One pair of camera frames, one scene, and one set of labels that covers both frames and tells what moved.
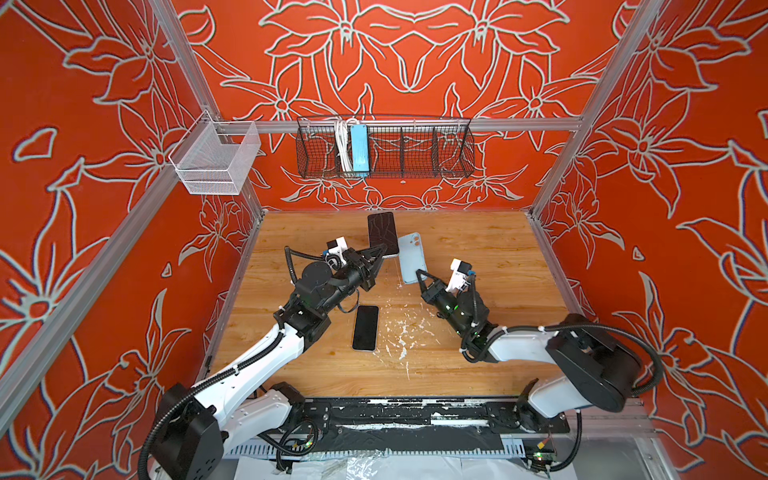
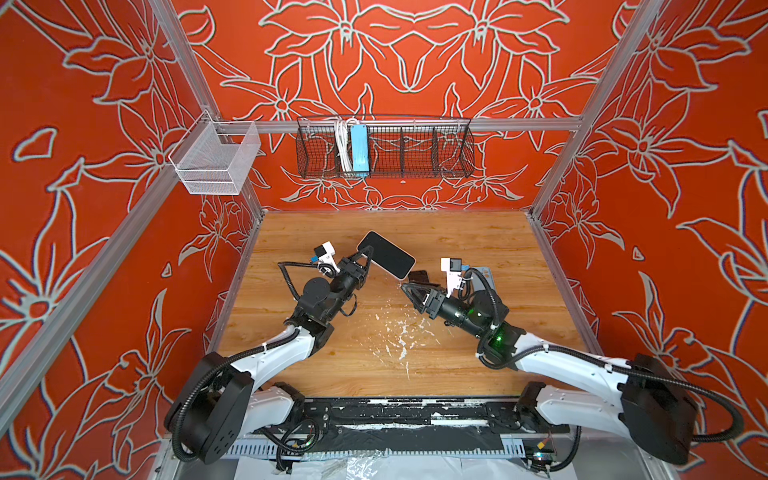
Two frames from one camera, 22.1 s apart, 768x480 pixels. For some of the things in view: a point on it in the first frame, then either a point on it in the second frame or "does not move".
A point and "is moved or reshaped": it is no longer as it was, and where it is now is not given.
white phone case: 412,256 to 477,282
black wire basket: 399,148 does not move
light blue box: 360,151 does not move
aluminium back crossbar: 403,122 does not move
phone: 382,231 is moved or reshaped
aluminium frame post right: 643,20 does not move
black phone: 366,328 to 387,256
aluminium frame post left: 197,77 does not move
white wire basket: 215,157 does not move
